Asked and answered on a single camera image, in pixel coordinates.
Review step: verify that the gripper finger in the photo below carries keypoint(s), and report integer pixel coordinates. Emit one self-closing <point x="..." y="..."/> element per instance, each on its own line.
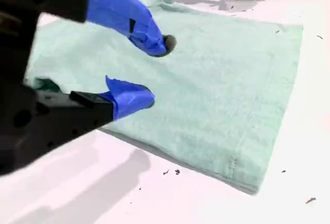
<point x="126" y="100"/>
<point x="121" y="10"/>

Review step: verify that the pale green T-shirt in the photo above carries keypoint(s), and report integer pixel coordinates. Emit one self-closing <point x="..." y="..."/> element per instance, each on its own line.
<point x="206" y="85"/>

